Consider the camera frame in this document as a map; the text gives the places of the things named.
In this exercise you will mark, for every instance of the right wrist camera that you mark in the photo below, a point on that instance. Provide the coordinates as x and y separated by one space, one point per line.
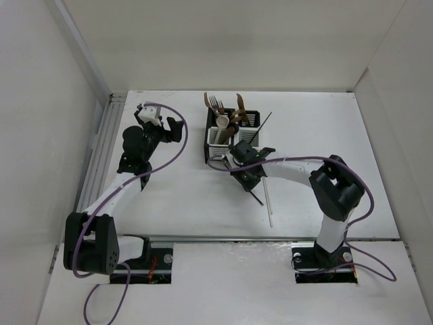
228 160

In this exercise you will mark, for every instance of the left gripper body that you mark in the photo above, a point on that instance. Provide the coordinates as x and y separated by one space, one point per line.
155 133

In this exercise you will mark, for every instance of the white utensil rack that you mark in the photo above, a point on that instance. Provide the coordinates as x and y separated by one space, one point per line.
249 132

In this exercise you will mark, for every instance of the aluminium rail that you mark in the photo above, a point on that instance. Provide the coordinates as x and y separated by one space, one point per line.
179 238

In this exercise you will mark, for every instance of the black round spoon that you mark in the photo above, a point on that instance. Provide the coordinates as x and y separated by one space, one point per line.
231 129

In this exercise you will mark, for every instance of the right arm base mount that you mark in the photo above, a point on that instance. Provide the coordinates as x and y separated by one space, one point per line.
313 265

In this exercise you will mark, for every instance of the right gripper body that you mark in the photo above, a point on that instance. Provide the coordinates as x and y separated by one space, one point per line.
246 180

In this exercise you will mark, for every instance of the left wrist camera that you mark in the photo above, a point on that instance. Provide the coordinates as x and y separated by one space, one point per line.
148 113

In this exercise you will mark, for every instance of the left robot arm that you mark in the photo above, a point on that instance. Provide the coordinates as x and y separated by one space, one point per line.
91 243

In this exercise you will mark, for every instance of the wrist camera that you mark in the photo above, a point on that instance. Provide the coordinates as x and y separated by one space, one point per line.
228 160
148 113

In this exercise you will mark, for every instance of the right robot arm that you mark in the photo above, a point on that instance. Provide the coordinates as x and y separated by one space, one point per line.
337 191

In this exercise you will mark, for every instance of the silver fork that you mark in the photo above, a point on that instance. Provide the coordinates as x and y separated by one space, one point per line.
214 103

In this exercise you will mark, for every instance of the black chopstick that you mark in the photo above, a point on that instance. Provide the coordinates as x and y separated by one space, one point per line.
259 129
257 199

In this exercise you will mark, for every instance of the copper knife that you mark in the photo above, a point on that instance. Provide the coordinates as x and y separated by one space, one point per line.
240 105

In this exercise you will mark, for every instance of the black utensil rack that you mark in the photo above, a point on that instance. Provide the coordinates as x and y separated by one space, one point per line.
210 130

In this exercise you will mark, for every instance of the white chopstick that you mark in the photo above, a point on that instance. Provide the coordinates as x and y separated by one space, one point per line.
268 202

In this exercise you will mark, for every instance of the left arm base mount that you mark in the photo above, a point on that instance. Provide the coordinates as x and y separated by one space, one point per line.
154 266

